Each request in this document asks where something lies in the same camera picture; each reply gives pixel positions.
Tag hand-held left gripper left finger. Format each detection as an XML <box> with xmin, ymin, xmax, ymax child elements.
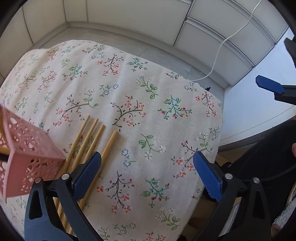
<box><xmin>24</xmin><ymin>152</ymin><xmax>102</xmax><ymax>241</ymax></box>

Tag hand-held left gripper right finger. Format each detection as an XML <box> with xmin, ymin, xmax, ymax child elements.
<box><xmin>193</xmin><ymin>151</ymin><xmax>271</xmax><ymax>241</ymax></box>

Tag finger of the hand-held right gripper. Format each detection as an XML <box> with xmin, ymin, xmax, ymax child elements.
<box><xmin>284</xmin><ymin>37</ymin><xmax>296</xmax><ymax>67</ymax></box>
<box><xmin>255</xmin><ymin>75</ymin><xmax>296</xmax><ymax>105</ymax></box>

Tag pink perforated utensil holder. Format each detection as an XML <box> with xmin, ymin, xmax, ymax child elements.
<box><xmin>0</xmin><ymin>105</ymin><xmax>66</xmax><ymax>203</ymax></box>

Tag white cabinet drawer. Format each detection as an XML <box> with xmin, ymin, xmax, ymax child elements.
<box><xmin>173</xmin><ymin>16</ymin><xmax>253</xmax><ymax>87</ymax></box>
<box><xmin>231</xmin><ymin>0</ymin><xmax>290</xmax><ymax>43</ymax></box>
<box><xmin>86</xmin><ymin>0</ymin><xmax>193</xmax><ymax>45</ymax></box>
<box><xmin>187</xmin><ymin>0</ymin><xmax>277</xmax><ymax>67</ymax></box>

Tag person's dark trousers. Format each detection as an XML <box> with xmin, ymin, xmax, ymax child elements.
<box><xmin>222</xmin><ymin>119</ymin><xmax>296</xmax><ymax>230</ymax></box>

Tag floral tablecloth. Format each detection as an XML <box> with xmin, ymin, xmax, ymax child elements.
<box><xmin>0</xmin><ymin>39</ymin><xmax>223</xmax><ymax>241</ymax></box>

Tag narrow white cabinet door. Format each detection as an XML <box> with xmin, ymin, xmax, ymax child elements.
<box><xmin>63</xmin><ymin>0</ymin><xmax>89</xmax><ymax>24</ymax></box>

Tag white cable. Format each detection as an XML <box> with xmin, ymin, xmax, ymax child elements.
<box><xmin>191</xmin><ymin>0</ymin><xmax>263</xmax><ymax>81</ymax></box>

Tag black cable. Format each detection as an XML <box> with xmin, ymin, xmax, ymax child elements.
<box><xmin>261</xmin><ymin>162</ymin><xmax>296</xmax><ymax>181</ymax></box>

